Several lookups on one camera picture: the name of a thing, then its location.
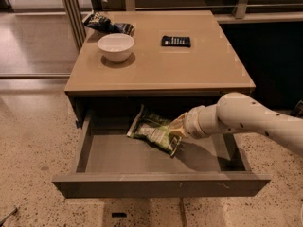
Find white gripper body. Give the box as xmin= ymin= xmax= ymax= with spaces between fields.
xmin=183 ymin=105 xmax=220 ymax=139

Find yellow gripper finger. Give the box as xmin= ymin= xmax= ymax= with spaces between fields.
xmin=169 ymin=124 xmax=189 ymax=137
xmin=170 ymin=113 xmax=187 ymax=127

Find green jalapeno chip bag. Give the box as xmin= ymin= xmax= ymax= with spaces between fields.
xmin=127 ymin=105 xmax=181 ymax=157

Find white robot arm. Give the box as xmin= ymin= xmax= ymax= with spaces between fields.
xmin=169 ymin=93 xmax=303 ymax=155

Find tan drawer cabinet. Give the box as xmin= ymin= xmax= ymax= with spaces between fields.
xmin=65 ymin=10 xmax=255 ymax=122

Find grey open top drawer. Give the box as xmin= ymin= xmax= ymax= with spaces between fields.
xmin=52 ymin=112 xmax=271 ymax=198

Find dark blue chip bag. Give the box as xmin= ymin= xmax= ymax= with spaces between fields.
xmin=83 ymin=12 xmax=134 ymax=35

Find white ceramic bowl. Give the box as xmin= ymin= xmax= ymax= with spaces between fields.
xmin=98 ymin=33 xmax=134 ymax=63

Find dark object at floor right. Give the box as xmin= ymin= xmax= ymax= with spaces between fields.
xmin=291 ymin=100 xmax=303 ymax=117

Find grey object floor corner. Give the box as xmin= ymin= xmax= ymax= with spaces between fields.
xmin=0 ymin=206 xmax=18 ymax=227

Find metal railing frame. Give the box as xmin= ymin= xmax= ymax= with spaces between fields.
xmin=88 ymin=0 xmax=303 ymax=20

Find metal vertical post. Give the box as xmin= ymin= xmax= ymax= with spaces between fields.
xmin=62 ymin=0 xmax=86 ymax=51

